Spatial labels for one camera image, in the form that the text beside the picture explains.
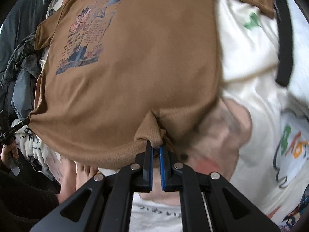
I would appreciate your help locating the cream bear print bedsheet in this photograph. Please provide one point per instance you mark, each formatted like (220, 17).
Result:
(240, 134)

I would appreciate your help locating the black folded garment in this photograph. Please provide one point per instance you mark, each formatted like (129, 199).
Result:
(285, 42)

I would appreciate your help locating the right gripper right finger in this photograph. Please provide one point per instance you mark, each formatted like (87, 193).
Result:
(208, 201)

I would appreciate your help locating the person left hand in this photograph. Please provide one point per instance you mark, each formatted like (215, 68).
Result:
(7, 151)

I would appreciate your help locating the white folded towel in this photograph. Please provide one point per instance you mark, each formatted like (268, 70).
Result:
(298, 85)

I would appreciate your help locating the grey camouflage jacket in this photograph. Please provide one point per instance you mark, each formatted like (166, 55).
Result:
(25, 57)

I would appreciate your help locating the dark green pillow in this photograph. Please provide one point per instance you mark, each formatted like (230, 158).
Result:
(22, 20)

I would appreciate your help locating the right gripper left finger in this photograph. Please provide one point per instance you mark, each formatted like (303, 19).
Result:
(103, 203)

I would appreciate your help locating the brown graphic t-shirt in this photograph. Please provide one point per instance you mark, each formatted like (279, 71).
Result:
(121, 73)

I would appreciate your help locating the person bare foot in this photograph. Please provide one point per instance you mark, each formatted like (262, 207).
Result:
(74, 176)

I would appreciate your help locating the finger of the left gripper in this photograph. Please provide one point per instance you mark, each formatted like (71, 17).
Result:
(8, 135)

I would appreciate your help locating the white spotted plush fabric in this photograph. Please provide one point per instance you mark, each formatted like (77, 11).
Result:
(42, 158)

